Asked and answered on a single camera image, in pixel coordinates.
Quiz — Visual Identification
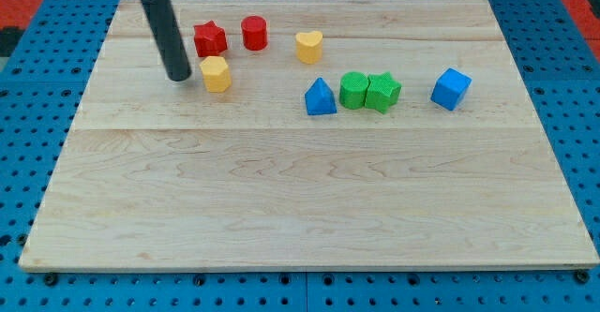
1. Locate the yellow heart block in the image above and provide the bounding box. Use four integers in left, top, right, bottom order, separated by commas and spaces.
295, 31, 323, 65

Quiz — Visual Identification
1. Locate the blue triangle block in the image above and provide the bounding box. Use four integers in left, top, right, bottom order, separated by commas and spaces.
305, 77, 337, 115

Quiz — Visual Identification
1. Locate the yellow hexagon block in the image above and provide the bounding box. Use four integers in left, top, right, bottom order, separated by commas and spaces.
199, 56, 232, 93

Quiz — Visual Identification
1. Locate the wooden board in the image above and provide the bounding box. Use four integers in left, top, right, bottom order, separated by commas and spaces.
19, 0, 599, 273

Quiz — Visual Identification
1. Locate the green star block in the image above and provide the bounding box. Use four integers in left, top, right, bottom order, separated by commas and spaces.
365, 72, 402, 114

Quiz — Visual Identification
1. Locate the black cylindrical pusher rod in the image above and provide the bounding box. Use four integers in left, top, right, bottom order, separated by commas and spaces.
141, 0, 191, 82

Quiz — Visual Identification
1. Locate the green cylinder block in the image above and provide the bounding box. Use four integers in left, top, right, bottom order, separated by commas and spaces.
339, 71, 369, 110

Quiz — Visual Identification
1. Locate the red star block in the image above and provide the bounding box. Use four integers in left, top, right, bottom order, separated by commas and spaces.
193, 21, 228, 57

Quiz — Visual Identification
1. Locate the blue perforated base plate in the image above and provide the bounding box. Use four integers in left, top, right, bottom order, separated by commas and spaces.
1, 0, 599, 311

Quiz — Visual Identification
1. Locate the red cylinder block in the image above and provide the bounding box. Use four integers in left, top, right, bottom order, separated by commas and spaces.
241, 15, 268, 51

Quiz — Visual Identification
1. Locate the blue cube block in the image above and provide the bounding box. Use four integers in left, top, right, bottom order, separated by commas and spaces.
430, 67, 473, 111

